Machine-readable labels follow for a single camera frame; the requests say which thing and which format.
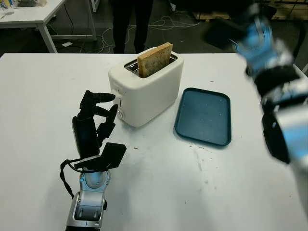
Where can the wooden shipping crate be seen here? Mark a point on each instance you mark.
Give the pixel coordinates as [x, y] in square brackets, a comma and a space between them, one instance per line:
[211, 15]
[288, 14]

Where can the white two-slot toaster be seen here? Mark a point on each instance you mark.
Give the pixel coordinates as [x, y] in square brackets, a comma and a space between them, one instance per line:
[149, 103]

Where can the clear bottle yellow label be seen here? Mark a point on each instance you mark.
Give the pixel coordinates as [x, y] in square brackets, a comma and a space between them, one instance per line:
[6, 6]

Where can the person in dark clothes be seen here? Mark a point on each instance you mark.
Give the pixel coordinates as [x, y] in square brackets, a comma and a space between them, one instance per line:
[120, 24]

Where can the white office table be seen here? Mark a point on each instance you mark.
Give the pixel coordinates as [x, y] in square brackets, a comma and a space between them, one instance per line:
[24, 19]

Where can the dark blue plastic tray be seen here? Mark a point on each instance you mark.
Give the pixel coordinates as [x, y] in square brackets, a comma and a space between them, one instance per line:
[203, 118]

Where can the brown bread slice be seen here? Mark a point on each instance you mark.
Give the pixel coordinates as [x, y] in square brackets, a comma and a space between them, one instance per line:
[154, 61]

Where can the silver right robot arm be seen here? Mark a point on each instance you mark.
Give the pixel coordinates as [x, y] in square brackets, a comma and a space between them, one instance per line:
[288, 125]

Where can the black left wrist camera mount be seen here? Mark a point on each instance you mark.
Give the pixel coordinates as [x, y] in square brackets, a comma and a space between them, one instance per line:
[113, 155]

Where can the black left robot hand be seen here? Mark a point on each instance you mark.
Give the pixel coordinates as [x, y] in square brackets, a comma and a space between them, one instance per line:
[85, 134]

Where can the small white floor sheet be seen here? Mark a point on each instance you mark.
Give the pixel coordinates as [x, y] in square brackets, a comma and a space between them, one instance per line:
[67, 44]

